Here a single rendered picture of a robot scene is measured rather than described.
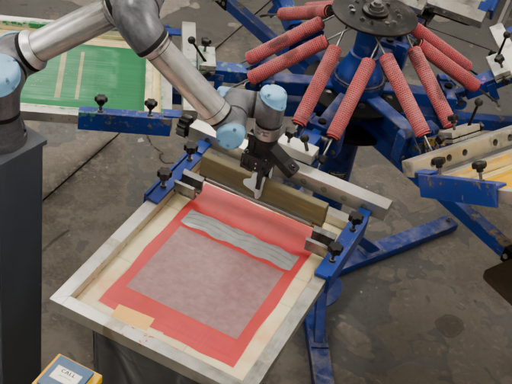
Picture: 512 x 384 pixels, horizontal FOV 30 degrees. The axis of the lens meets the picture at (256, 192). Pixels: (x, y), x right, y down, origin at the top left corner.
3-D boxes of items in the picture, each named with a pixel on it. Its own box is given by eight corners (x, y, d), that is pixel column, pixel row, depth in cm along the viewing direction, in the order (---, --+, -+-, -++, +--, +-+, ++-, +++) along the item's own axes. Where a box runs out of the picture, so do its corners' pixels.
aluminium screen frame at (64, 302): (247, 407, 234) (249, 398, 231) (49, 308, 249) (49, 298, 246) (362, 230, 291) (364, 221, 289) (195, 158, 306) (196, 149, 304)
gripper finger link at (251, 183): (242, 192, 283) (248, 165, 278) (260, 200, 281) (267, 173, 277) (238, 196, 280) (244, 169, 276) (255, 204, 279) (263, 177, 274)
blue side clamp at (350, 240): (326, 294, 269) (331, 276, 265) (310, 286, 271) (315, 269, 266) (363, 235, 291) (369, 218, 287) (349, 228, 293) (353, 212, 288)
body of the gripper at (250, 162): (250, 155, 282) (256, 123, 274) (276, 166, 280) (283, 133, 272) (238, 168, 276) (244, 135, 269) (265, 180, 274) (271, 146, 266)
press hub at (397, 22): (330, 331, 388) (413, 45, 303) (245, 291, 398) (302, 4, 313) (364, 274, 416) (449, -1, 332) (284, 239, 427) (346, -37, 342)
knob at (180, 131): (189, 145, 307) (191, 126, 302) (174, 139, 308) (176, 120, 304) (200, 134, 312) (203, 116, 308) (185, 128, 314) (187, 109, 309)
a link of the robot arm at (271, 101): (259, 79, 263) (289, 84, 264) (253, 112, 270) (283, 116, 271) (257, 95, 257) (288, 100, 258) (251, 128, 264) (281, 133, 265)
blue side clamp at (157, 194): (156, 217, 284) (158, 200, 279) (142, 211, 285) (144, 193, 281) (204, 167, 306) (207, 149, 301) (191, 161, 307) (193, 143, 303)
